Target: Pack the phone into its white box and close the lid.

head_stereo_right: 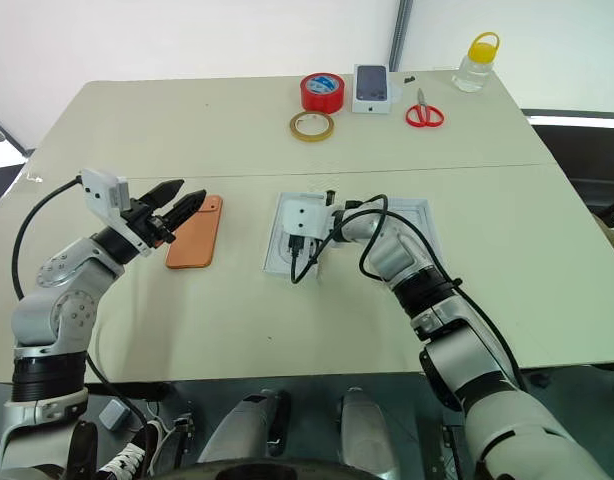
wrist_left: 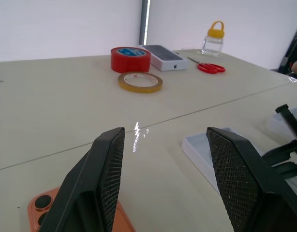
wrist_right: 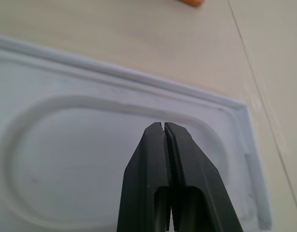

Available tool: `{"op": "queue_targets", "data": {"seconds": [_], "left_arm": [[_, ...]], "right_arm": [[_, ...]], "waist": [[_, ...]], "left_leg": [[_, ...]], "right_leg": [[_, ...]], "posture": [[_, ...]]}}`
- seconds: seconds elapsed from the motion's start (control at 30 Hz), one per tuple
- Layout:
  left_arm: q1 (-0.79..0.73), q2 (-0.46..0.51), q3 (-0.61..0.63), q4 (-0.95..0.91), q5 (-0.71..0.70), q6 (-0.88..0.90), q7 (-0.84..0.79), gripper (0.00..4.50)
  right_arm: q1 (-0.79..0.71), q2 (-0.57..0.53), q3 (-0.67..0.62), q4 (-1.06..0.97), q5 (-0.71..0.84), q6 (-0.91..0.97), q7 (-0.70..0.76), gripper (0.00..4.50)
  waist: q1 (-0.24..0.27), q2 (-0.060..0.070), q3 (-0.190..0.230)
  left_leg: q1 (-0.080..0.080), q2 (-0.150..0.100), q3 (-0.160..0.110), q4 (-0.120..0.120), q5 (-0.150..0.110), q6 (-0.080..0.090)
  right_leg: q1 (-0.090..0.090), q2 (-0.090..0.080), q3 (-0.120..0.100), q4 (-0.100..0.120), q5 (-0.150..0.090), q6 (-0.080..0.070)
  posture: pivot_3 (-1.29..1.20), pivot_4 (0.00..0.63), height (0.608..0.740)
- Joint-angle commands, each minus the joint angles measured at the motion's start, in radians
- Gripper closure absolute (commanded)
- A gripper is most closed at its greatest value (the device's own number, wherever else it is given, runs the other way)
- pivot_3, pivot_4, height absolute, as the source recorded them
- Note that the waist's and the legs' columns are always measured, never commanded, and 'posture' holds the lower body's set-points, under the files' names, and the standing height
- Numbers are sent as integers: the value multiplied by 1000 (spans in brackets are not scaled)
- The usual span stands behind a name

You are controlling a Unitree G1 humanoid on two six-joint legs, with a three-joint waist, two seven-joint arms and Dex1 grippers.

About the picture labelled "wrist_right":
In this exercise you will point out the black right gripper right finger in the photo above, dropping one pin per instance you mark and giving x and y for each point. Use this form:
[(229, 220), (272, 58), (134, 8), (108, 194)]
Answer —
[(201, 183)]

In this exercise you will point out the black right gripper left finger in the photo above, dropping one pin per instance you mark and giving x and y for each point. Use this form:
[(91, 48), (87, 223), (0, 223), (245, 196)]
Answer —
[(143, 174)]

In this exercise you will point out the white phone box base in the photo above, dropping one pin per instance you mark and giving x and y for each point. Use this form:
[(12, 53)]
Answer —
[(73, 149)]

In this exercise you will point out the orange object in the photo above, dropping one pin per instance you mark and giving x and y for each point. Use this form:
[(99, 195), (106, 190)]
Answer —
[(192, 2)]

